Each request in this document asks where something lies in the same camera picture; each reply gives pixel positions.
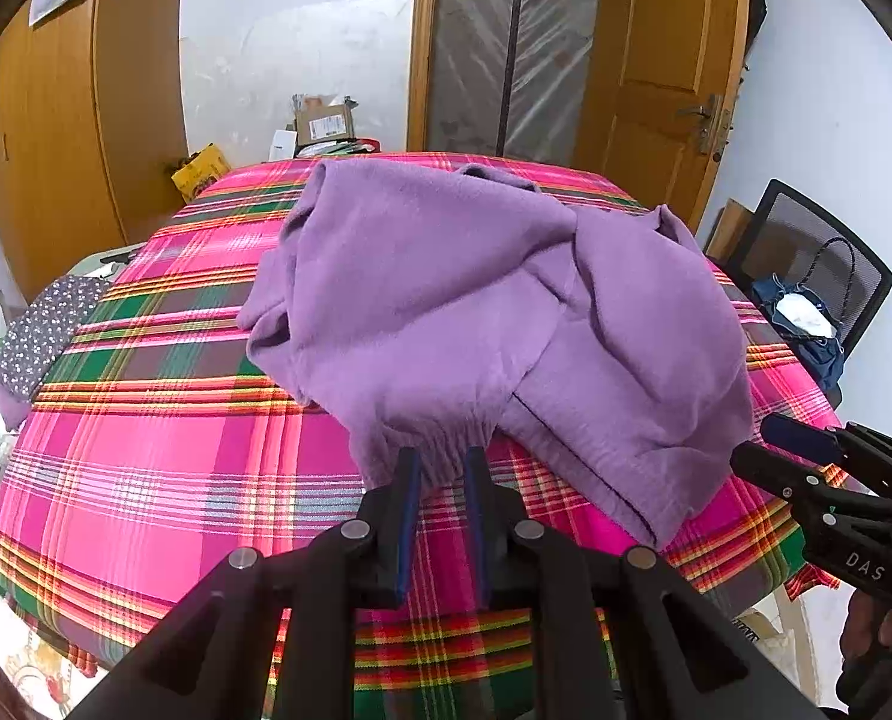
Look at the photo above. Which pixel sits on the yellow bag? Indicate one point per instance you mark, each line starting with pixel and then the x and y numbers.
pixel 198 172

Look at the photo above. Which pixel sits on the purple fleece garment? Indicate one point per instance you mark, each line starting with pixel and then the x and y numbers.
pixel 453 300

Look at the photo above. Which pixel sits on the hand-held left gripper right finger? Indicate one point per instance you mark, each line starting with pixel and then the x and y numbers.
pixel 476 525

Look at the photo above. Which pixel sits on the dark floral folded cloth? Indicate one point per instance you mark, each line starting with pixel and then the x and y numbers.
pixel 41 337

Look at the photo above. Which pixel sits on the floral bed sheet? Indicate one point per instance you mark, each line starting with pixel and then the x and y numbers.
pixel 26 667

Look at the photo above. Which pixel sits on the cardboard box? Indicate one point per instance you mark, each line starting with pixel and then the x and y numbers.
pixel 326 120

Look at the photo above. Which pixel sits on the white crumpled cloth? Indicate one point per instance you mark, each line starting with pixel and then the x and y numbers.
pixel 802 315

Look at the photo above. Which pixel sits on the person's right hand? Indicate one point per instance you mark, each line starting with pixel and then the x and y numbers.
pixel 877 645

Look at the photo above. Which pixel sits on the brown cardboard sheet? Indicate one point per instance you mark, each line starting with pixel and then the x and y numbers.
pixel 727 232

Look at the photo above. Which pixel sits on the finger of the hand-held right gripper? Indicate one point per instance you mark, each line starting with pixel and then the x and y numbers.
pixel 791 431
pixel 769 465

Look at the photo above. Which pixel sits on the small white box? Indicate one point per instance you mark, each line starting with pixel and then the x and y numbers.
pixel 282 146

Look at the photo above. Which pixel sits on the blue fabric bag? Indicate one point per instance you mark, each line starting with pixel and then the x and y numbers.
pixel 821 356

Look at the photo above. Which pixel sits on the wooden wardrobe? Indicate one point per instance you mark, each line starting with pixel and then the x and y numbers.
pixel 56 127

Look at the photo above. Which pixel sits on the plastic-covered doorway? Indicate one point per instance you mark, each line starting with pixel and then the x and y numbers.
pixel 506 37

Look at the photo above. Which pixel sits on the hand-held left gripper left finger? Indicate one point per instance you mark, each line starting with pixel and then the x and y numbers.
pixel 410 510

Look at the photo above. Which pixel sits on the dark hanging clothes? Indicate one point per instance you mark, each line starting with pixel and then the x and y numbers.
pixel 755 7

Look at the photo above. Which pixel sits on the wooden door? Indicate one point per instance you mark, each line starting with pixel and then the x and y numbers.
pixel 663 37

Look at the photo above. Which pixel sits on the black mesh office chair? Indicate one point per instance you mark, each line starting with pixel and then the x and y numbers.
pixel 859 255

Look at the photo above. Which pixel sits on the pink plaid blanket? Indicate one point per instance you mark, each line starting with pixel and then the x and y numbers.
pixel 153 450

